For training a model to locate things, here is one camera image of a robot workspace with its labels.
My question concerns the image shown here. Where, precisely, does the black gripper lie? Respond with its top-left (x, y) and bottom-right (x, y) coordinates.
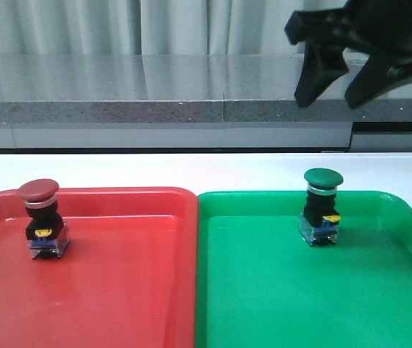
top-left (284, 0), bottom-right (412, 109)

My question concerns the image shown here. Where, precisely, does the green mushroom push button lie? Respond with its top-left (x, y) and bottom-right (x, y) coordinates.
top-left (298, 167), bottom-right (344, 247)

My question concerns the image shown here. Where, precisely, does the red mushroom push button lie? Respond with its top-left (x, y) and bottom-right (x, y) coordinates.
top-left (17, 178), bottom-right (70, 259)

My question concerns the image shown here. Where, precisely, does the green plastic tray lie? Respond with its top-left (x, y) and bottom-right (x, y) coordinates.
top-left (195, 191), bottom-right (412, 347)

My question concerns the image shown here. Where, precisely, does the red plastic tray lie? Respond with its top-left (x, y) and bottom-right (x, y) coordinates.
top-left (0, 188), bottom-right (198, 347)

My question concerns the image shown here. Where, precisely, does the grey stone counter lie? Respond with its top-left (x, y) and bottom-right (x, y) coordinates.
top-left (0, 54), bottom-right (412, 153)

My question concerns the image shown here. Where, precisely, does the white pleated curtain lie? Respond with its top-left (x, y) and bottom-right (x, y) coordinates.
top-left (0, 1), bottom-right (342, 55)

